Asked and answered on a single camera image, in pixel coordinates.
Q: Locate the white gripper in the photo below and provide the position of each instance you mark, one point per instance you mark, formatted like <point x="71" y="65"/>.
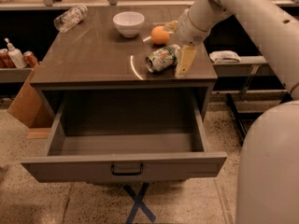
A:
<point x="189" y="31"/>

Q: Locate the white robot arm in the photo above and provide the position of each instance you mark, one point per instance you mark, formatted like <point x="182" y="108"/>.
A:
<point x="268" y="178"/>

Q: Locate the open grey top drawer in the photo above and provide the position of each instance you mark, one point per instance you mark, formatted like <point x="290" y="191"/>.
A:
<point x="124" y="159"/>

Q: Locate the red soda can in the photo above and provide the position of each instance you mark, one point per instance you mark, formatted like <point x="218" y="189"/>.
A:
<point x="5" y="60"/>
<point x="30" y="58"/>

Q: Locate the orange fruit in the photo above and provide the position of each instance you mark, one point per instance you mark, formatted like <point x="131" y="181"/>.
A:
<point x="159" y="36"/>

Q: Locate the white bowl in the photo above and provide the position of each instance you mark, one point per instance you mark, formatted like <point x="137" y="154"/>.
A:
<point x="129" y="23"/>

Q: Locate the grey cabinet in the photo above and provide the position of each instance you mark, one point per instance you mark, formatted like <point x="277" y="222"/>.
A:
<point x="103" y="79"/>

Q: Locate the clear plastic water bottle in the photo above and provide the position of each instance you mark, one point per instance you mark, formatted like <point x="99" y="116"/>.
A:
<point x="69" y="19"/>

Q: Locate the black table leg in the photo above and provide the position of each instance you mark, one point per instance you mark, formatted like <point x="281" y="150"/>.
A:
<point x="238" y="120"/>

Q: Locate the white pump bottle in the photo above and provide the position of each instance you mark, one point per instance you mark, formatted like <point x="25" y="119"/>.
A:
<point x="15" y="55"/>

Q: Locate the blue tape cross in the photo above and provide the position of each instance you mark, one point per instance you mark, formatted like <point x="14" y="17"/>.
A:
<point x="139" y="204"/>

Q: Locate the black drawer handle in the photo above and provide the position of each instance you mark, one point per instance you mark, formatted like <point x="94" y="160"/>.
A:
<point x="126" y="170"/>

